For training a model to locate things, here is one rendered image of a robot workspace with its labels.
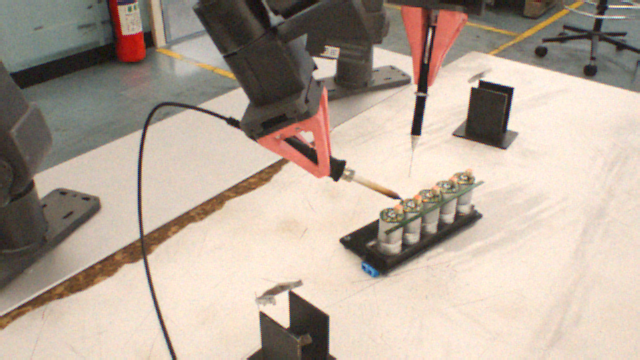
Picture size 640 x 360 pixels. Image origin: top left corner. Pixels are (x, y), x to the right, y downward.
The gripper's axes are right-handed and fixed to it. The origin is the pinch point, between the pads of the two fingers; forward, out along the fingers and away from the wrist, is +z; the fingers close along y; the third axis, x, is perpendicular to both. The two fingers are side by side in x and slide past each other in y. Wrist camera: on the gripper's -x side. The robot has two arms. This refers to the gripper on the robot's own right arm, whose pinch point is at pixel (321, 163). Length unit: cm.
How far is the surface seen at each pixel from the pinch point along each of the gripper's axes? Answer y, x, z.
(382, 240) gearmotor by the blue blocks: -3.6, -2.7, 8.9
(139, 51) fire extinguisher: 236, 143, 16
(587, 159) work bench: 21.9, -25.9, 25.4
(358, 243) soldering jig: -1.1, 0.6, 10.0
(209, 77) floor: 221, 110, 41
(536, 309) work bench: -8.4, -14.5, 19.1
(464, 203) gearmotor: 4.0, -10.7, 13.2
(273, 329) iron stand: -18.8, 3.8, 2.8
